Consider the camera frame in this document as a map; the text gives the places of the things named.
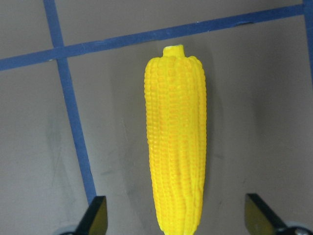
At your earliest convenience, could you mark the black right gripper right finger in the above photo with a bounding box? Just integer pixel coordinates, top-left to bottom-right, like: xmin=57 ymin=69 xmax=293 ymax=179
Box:
xmin=245 ymin=193 xmax=286 ymax=235

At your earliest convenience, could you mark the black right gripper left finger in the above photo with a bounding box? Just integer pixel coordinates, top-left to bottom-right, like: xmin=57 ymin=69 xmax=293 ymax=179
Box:
xmin=74 ymin=196 xmax=108 ymax=235

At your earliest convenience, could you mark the yellow corn cob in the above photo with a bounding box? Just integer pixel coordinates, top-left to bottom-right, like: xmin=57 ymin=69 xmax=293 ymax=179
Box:
xmin=144 ymin=45 xmax=207 ymax=235

